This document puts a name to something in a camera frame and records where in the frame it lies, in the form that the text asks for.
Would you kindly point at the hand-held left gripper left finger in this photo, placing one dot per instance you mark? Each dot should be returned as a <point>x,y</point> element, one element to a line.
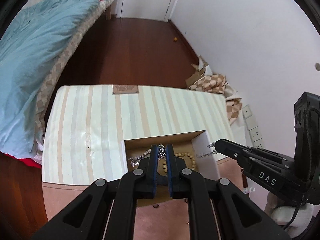
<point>153,155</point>

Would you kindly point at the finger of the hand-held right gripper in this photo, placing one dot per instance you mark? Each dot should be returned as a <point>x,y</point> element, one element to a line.
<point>228,148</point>

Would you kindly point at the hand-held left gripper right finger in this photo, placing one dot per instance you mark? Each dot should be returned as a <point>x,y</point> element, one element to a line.
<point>170,155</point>

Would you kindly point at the cardboard jewelry box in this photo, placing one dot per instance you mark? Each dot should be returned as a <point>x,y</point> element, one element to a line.
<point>200,145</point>

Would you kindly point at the person's right hand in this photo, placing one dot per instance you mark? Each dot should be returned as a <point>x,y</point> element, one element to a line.
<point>287,212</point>

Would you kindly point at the white power strip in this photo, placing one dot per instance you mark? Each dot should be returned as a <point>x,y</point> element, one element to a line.
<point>253,127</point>

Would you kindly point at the small white bottle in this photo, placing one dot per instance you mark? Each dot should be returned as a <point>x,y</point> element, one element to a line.
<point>249,190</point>

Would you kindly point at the striped table cloth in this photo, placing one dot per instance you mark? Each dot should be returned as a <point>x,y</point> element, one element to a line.
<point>100,130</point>

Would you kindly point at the checkered beige cloth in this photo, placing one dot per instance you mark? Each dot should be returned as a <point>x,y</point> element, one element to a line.
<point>215,81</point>

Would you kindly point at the brown cloth label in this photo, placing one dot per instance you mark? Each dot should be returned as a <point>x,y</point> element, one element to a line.
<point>125,89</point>

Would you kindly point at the torn cardboard pieces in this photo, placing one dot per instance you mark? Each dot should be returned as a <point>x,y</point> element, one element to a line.
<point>200,71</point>

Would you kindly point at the red cloth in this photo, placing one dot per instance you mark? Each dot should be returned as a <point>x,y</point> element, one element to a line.
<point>27,162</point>

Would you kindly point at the woven checkered bed mat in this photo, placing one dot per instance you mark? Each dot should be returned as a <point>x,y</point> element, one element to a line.
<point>72,47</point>

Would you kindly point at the light blue blanket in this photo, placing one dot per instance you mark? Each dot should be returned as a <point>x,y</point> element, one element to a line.
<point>32,55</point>

